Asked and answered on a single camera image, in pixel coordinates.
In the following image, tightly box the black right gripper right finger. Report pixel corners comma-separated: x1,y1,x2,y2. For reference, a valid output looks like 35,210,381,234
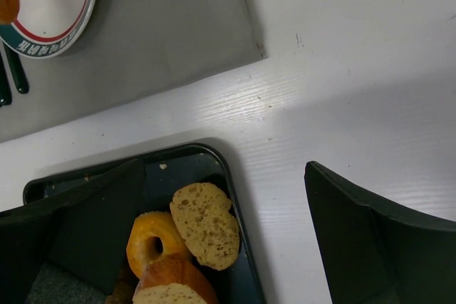
304,162,455,303

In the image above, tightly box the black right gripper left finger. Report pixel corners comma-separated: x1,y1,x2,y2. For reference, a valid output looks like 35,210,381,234
1,159,145,303

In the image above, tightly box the round orange bun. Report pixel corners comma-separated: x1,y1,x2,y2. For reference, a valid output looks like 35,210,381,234
0,0,20,25

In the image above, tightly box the large front bread slice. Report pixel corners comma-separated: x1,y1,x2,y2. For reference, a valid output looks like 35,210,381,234
133,254,219,304

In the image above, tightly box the bread slice right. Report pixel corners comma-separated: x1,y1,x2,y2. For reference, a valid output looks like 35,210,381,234
170,182,240,271

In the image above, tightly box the orange glazed donut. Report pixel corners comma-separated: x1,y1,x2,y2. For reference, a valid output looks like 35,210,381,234
126,211,192,278

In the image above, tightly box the brown chocolate croissant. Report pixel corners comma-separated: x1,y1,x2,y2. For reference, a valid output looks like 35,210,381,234
111,267,138,304

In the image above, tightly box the black baking tray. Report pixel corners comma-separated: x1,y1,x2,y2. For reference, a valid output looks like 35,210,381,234
23,143,266,303

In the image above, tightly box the grey placemat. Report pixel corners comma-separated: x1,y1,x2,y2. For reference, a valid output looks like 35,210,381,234
1,0,263,141

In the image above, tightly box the white plate green red rim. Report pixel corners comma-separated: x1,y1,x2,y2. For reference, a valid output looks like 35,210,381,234
1,0,95,59

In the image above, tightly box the green handled gold fork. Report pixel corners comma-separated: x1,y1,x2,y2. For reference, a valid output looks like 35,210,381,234
4,46,29,94

